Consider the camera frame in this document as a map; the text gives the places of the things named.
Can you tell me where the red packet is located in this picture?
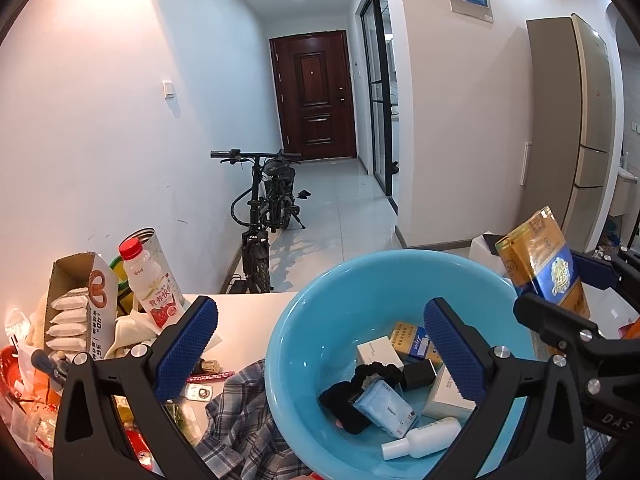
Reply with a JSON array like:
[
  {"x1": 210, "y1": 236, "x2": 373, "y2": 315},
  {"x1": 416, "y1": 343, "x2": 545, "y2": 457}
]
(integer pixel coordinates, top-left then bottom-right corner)
[{"x1": 125, "y1": 427, "x2": 166, "y2": 478}]

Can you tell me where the blue tissue packet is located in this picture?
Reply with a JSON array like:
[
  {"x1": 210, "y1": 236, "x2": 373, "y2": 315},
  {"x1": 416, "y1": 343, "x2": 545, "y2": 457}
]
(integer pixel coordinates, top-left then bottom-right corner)
[{"x1": 352, "y1": 379, "x2": 420, "y2": 438}]

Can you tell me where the small bottle with blue cap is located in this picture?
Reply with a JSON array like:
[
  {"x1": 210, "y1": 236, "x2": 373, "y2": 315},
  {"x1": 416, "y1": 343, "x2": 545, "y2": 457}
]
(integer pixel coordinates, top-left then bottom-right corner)
[{"x1": 31, "y1": 349, "x2": 71, "y2": 381}]

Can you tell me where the black cloth pouch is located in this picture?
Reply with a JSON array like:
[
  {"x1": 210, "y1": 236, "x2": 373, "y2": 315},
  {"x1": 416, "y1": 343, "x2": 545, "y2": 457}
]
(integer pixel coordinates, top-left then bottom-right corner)
[{"x1": 319, "y1": 381, "x2": 373, "y2": 435}]

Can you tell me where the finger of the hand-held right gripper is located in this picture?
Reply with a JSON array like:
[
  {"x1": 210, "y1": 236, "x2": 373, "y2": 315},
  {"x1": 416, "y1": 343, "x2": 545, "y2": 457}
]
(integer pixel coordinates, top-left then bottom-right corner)
[
  {"x1": 514, "y1": 294, "x2": 640, "y2": 401},
  {"x1": 570, "y1": 247, "x2": 640, "y2": 293}
]

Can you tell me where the beige crumpled cloth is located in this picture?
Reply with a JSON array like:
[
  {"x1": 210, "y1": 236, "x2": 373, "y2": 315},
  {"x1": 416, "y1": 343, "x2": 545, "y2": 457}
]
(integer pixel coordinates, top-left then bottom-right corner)
[{"x1": 105, "y1": 305, "x2": 226, "y2": 361}]

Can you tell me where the blue plastic basin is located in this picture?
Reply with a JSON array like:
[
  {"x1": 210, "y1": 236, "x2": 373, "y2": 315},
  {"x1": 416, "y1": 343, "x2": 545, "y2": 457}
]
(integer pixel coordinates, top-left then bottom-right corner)
[{"x1": 265, "y1": 249, "x2": 556, "y2": 480}]

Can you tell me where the row of white packets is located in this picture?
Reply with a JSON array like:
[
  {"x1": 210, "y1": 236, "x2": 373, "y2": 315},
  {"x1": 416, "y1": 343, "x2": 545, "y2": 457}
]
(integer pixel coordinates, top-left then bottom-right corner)
[{"x1": 45, "y1": 287, "x2": 91, "y2": 351}]

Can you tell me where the white and grey box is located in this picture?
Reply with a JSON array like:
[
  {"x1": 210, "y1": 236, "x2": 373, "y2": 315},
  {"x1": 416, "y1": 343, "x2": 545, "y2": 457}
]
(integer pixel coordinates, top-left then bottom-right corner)
[{"x1": 421, "y1": 364, "x2": 477, "y2": 421}]

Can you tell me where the red capped drink bottle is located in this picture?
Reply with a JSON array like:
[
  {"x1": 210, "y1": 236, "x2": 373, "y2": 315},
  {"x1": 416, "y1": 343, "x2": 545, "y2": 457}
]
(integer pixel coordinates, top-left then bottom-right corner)
[{"x1": 118, "y1": 238, "x2": 185, "y2": 331}]

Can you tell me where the red and white plastic bag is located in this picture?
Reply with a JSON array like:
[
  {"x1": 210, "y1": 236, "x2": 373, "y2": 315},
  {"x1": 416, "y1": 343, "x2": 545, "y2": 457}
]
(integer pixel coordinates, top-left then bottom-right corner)
[{"x1": 0, "y1": 345, "x2": 66, "y2": 411}]

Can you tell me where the black electric bicycle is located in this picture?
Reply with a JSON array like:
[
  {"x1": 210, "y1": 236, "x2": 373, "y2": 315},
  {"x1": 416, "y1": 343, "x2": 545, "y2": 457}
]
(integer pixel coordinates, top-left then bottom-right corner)
[{"x1": 210, "y1": 149, "x2": 313, "y2": 295}]

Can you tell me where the small yellow and blue box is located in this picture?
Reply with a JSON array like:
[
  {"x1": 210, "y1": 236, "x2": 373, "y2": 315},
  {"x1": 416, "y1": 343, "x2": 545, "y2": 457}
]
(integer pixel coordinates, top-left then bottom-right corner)
[{"x1": 389, "y1": 321, "x2": 441, "y2": 363}]

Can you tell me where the black framed glass door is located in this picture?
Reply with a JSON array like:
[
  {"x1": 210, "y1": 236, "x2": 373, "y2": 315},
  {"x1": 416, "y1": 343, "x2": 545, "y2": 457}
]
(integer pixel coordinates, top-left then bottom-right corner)
[{"x1": 357, "y1": 0, "x2": 401, "y2": 211}]

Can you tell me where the small black box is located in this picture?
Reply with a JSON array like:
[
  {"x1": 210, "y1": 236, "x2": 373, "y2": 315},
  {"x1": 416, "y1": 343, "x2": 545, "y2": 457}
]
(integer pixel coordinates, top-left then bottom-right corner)
[{"x1": 400, "y1": 359, "x2": 437, "y2": 392}]

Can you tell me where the small white bottle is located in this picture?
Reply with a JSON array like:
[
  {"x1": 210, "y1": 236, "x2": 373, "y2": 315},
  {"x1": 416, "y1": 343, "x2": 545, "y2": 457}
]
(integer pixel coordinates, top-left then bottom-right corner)
[{"x1": 381, "y1": 416, "x2": 462, "y2": 461}]

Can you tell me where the plain white box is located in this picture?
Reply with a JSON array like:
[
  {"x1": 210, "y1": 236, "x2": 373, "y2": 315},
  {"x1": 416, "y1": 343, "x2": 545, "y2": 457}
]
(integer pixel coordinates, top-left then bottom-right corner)
[{"x1": 356, "y1": 336, "x2": 405, "y2": 371}]

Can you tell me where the white sink cabinet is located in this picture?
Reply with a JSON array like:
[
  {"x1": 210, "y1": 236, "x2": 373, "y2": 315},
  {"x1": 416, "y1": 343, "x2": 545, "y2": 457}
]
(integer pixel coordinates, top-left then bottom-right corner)
[{"x1": 612, "y1": 150, "x2": 640, "y2": 216}]

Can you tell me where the beige refrigerator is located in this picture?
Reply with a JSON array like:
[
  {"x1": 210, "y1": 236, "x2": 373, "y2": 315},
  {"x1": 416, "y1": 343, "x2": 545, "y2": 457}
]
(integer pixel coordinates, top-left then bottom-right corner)
[{"x1": 517, "y1": 14, "x2": 626, "y2": 248}]

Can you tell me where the pale cylinder can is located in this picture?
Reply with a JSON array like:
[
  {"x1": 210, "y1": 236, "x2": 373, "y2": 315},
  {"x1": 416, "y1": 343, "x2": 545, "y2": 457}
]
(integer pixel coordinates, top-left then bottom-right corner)
[{"x1": 131, "y1": 227, "x2": 193, "y2": 311}]

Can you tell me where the large yellow and blue box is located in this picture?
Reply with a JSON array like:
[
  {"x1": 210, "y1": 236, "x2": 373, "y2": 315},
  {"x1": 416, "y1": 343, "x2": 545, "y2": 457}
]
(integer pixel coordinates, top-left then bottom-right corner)
[{"x1": 495, "y1": 206, "x2": 591, "y2": 321}]

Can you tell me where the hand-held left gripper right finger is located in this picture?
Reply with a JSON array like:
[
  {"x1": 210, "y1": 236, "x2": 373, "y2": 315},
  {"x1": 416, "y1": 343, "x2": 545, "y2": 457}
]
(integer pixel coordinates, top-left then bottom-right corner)
[{"x1": 424, "y1": 298, "x2": 586, "y2": 480}]

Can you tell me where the dark red entrance door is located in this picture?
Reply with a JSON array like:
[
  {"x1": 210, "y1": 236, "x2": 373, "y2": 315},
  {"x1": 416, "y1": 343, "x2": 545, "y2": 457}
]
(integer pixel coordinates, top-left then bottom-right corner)
[{"x1": 269, "y1": 30, "x2": 358, "y2": 162}]

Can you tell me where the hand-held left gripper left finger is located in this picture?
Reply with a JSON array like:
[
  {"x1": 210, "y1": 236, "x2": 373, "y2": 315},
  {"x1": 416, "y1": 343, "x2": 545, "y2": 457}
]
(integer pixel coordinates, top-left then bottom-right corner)
[{"x1": 52, "y1": 296, "x2": 219, "y2": 480}]

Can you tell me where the grey plaid shirt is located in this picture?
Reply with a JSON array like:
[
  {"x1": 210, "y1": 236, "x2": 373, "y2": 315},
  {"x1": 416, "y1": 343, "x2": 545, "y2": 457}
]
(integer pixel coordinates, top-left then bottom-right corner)
[{"x1": 192, "y1": 359, "x2": 613, "y2": 480}]

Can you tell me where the cardboard pretzel print box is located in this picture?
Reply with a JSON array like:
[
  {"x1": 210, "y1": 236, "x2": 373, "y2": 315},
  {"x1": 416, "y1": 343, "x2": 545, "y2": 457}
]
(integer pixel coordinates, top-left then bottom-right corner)
[{"x1": 44, "y1": 251, "x2": 121, "y2": 361}]

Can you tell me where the green plastic ring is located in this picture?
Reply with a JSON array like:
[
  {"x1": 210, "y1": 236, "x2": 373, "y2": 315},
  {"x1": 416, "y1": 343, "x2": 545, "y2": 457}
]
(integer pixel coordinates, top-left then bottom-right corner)
[{"x1": 109, "y1": 256, "x2": 132, "y2": 291}]

